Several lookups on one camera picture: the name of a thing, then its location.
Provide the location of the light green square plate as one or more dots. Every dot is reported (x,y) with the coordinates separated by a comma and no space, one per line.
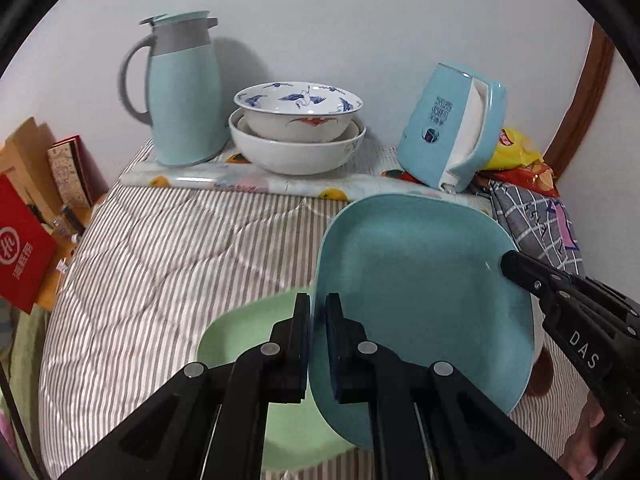
(235,325)

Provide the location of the green cloth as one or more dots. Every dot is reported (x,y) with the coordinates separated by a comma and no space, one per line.
(27,360)

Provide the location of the fruit print table cover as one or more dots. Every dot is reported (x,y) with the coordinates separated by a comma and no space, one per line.
(200,180)

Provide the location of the grey checked cloth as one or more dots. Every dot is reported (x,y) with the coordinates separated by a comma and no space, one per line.
(530,225)

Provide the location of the medium white bowl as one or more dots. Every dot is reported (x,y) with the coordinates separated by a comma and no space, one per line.
(243,125)

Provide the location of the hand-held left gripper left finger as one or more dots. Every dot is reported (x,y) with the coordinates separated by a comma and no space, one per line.
(300,350)

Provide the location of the patterned red gift box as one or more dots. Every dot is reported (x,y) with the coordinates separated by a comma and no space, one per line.
(67,170)

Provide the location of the light blue thermos jug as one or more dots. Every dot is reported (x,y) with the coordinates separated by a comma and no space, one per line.
(185,100)

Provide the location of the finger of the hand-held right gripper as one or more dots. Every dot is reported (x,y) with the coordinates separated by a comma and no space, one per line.
(522,270)

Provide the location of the red snack bag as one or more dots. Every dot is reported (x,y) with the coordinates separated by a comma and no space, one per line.
(535,177)

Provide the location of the brown wooden door frame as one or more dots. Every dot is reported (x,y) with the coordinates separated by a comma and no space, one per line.
(592,90)

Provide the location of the grey striped quilt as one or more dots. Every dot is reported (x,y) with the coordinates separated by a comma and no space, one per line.
(175,270)

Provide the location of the crane print white bowl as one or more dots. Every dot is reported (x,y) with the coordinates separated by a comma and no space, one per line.
(300,97)

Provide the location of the light blue tissue box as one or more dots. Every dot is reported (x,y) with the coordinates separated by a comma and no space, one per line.
(430,150)

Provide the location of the red paper bag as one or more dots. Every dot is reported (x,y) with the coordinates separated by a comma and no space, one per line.
(25,255)

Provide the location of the light blue square plate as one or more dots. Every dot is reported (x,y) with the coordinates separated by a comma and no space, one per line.
(425,285)

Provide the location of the large white bowl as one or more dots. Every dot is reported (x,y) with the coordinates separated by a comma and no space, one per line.
(295,157)

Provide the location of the person's right hand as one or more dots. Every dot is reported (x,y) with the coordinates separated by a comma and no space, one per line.
(592,430)

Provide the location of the brown cardboard box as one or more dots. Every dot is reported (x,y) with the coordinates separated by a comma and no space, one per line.
(25,150)

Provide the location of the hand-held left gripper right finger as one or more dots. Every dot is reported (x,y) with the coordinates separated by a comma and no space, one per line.
(334,350)

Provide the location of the yellow snack bag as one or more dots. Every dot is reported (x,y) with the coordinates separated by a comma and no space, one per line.
(517,152)

